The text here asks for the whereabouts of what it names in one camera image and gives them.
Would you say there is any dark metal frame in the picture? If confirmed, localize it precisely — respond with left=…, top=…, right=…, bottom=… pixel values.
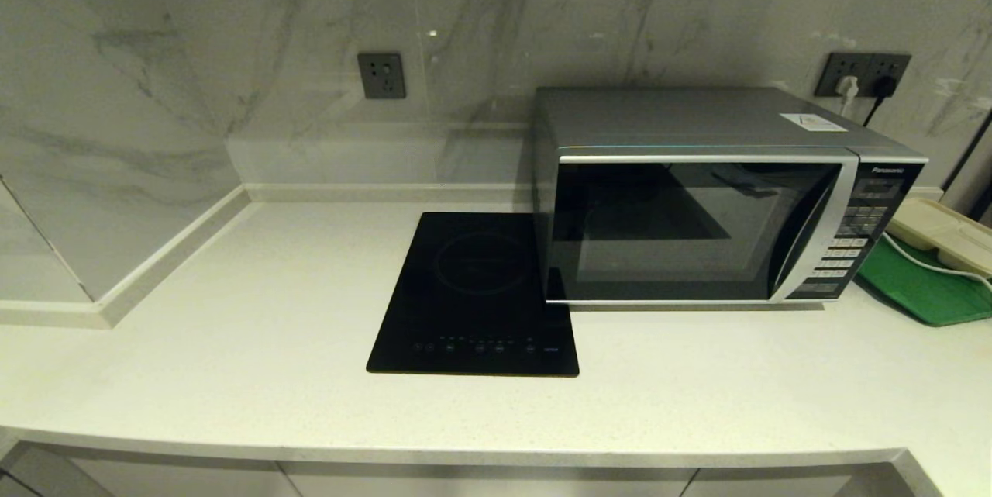
left=942, top=111, right=992, bottom=225

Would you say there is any white cabinet corner panel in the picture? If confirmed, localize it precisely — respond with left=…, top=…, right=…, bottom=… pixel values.
left=0, top=444, right=117, bottom=497

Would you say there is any beige power strip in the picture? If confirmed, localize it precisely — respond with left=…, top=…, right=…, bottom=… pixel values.
left=886, top=197, right=992, bottom=278

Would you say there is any microwave door with glass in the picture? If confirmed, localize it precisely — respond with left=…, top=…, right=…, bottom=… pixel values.
left=545, top=154, right=859, bottom=304

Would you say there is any green plastic tray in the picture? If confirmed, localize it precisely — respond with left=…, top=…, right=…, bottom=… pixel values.
left=855, top=236, right=992, bottom=327

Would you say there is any black induction cooktop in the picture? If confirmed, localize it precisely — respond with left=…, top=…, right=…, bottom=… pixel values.
left=366, top=211, right=580, bottom=378

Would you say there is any white power cable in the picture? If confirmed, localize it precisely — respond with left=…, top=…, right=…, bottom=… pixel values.
left=881, top=232, right=992, bottom=285

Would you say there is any white sticker label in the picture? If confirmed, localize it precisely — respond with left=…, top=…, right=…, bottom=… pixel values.
left=779, top=112, right=849, bottom=133

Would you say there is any silver microwave oven body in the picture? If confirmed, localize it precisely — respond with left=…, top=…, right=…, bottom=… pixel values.
left=532, top=86, right=929, bottom=305

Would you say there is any grey wall socket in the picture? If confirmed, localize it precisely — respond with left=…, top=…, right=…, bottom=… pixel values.
left=357, top=53, right=407, bottom=100
left=864, top=54, right=912, bottom=98
left=814, top=53, right=867, bottom=98

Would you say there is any black plug with cable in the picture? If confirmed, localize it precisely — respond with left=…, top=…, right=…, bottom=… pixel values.
left=862, top=76, right=900, bottom=128

